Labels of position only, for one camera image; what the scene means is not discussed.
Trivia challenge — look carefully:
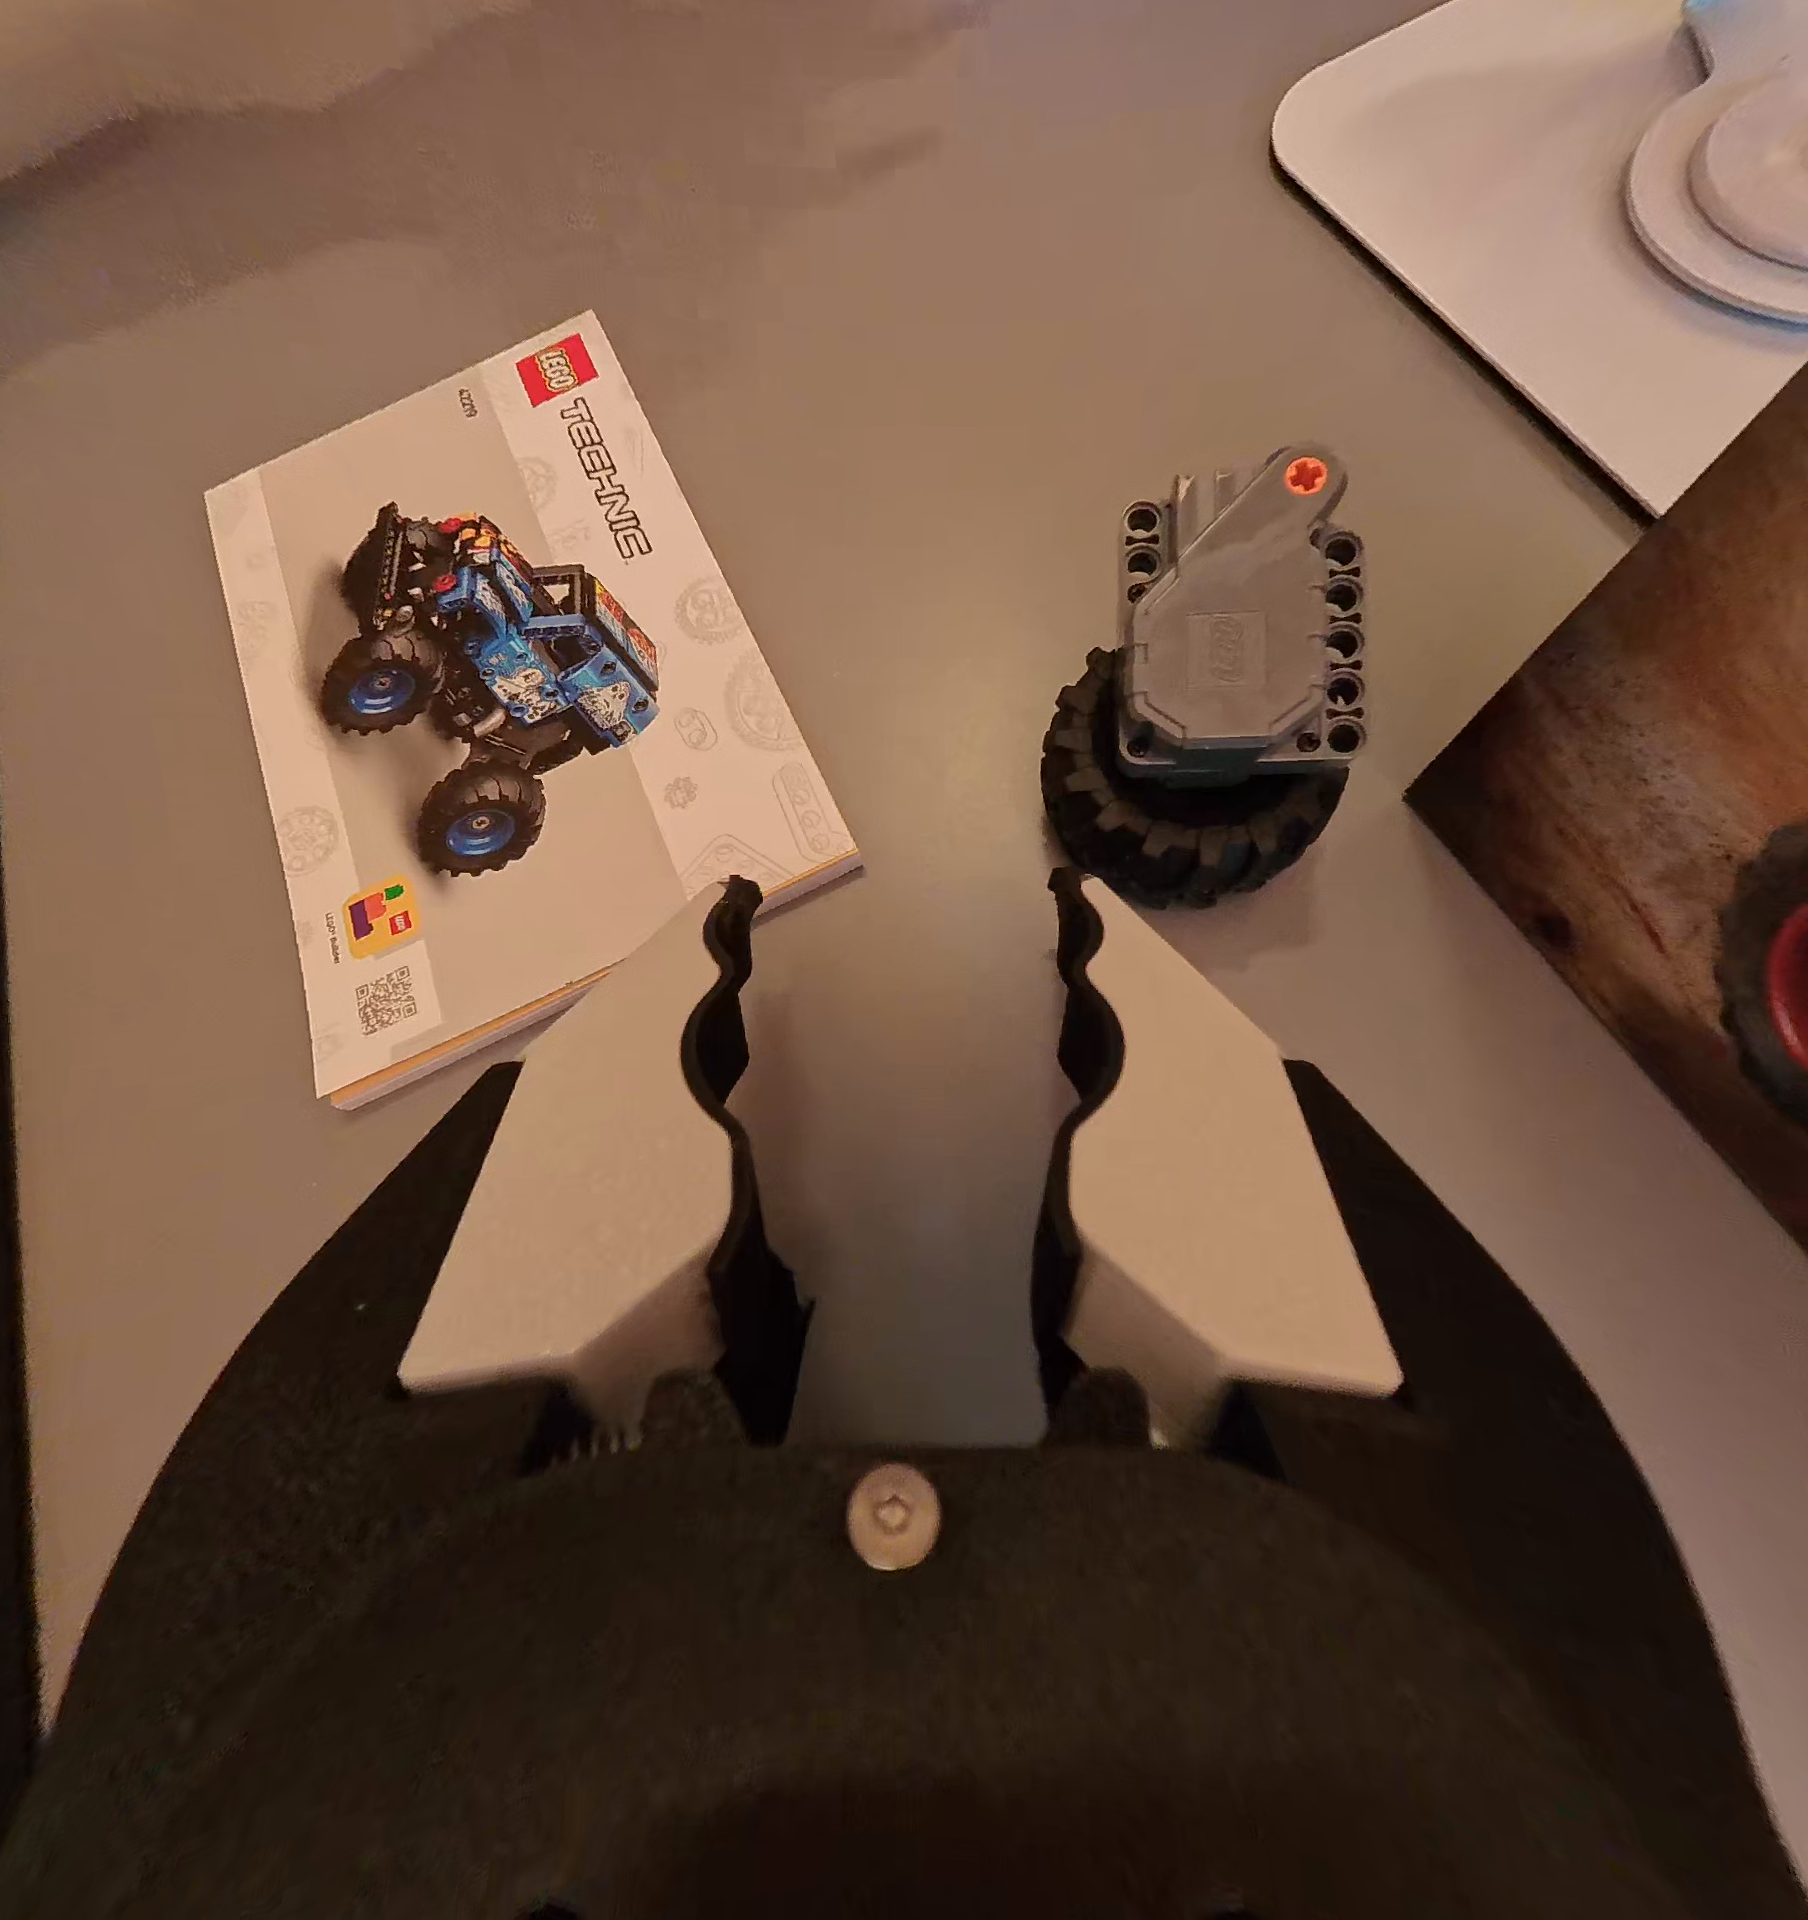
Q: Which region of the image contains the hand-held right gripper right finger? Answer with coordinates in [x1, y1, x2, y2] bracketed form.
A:
[1032, 866, 1403, 1450]

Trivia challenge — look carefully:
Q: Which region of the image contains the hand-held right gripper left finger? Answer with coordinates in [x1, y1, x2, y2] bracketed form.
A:
[397, 875, 817, 1450]

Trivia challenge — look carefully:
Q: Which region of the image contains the toy truck instruction booklet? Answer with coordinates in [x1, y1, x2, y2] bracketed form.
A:
[202, 306, 865, 1111]

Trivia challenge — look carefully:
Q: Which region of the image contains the dark toy truck box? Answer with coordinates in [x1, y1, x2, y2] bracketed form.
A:
[1403, 306, 1808, 1323]

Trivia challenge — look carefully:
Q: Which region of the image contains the grey desk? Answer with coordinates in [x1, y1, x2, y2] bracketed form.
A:
[0, 0, 1808, 1920]

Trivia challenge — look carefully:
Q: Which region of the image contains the black toy tyre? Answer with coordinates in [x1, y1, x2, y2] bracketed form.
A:
[1040, 646, 1357, 913]

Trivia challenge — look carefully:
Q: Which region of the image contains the grey toy motor block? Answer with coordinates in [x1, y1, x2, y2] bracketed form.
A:
[1110, 445, 1369, 785]

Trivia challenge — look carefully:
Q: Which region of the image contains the white sign stand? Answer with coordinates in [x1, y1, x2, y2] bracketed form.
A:
[1271, 0, 1808, 519]

